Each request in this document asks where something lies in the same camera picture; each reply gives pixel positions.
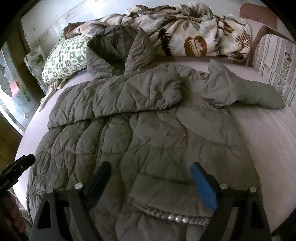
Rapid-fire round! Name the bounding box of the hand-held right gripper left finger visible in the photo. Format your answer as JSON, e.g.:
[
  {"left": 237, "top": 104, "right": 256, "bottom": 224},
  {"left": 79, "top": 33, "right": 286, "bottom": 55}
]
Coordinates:
[{"left": 29, "top": 161, "right": 112, "bottom": 241}]

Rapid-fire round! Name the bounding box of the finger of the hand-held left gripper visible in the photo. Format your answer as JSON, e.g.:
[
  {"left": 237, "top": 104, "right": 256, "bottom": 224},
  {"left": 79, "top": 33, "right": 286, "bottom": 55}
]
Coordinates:
[{"left": 9, "top": 154, "right": 36, "bottom": 174}]

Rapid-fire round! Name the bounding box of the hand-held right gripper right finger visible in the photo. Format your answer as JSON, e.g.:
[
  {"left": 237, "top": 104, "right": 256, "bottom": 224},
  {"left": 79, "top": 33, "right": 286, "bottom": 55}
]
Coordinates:
[{"left": 190, "top": 162, "right": 272, "bottom": 241}]

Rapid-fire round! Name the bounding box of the grey quilted puffer jacket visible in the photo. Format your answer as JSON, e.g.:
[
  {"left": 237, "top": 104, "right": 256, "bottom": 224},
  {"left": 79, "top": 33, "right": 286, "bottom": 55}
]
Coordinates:
[{"left": 26, "top": 25, "right": 286, "bottom": 241}]

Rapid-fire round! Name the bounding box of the person's left hand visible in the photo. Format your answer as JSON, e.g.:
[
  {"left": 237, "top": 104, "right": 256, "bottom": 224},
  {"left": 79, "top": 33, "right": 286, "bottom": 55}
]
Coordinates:
[{"left": 5, "top": 190, "right": 27, "bottom": 234}]

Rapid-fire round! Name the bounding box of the patterned glass window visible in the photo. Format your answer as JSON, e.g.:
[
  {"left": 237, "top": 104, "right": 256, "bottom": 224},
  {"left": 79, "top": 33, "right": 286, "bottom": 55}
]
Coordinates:
[{"left": 0, "top": 42, "right": 35, "bottom": 132}]

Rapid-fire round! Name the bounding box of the small floral pillow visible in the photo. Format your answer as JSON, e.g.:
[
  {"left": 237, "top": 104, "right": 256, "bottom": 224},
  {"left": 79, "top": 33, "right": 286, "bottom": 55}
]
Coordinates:
[{"left": 24, "top": 45, "right": 45, "bottom": 79}]

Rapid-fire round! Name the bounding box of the green patterned pillow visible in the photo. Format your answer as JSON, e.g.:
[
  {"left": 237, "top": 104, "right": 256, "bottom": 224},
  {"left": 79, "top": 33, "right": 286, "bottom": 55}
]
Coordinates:
[{"left": 42, "top": 35, "right": 93, "bottom": 86}]

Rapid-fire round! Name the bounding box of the brown cloth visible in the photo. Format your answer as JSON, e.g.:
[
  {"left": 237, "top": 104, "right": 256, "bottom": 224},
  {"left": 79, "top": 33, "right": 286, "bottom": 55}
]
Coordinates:
[{"left": 62, "top": 21, "right": 87, "bottom": 39}]

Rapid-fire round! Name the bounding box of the striped floral cushion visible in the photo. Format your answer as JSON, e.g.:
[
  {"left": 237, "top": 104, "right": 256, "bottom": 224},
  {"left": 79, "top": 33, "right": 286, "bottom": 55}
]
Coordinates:
[{"left": 252, "top": 34, "right": 296, "bottom": 109}]

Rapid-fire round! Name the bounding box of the leaf print blanket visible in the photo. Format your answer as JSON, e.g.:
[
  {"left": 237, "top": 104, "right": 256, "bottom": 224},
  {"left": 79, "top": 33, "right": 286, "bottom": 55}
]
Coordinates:
[{"left": 74, "top": 2, "right": 252, "bottom": 57}]

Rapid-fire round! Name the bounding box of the pink brown cushion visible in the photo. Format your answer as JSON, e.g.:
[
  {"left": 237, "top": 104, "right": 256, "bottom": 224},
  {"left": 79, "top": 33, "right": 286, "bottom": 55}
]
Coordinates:
[{"left": 240, "top": 3, "right": 278, "bottom": 29}]

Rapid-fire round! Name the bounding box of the wooden chair frame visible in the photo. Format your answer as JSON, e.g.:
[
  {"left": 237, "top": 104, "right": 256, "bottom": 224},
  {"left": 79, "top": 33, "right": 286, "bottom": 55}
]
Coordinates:
[{"left": 246, "top": 25, "right": 294, "bottom": 67}]

